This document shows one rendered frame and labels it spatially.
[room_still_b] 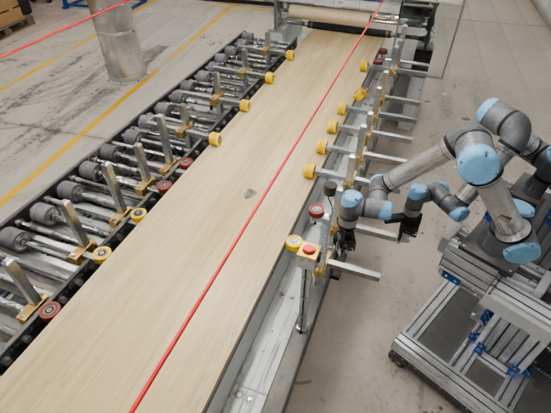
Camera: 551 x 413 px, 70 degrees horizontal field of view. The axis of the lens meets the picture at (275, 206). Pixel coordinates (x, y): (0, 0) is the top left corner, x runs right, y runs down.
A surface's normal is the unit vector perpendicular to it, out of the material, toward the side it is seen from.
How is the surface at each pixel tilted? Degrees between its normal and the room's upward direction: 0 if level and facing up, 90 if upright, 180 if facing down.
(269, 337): 0
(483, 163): 84
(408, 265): 0
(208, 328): 0
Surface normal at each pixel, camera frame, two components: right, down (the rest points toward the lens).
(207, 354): 0.00, -0.73
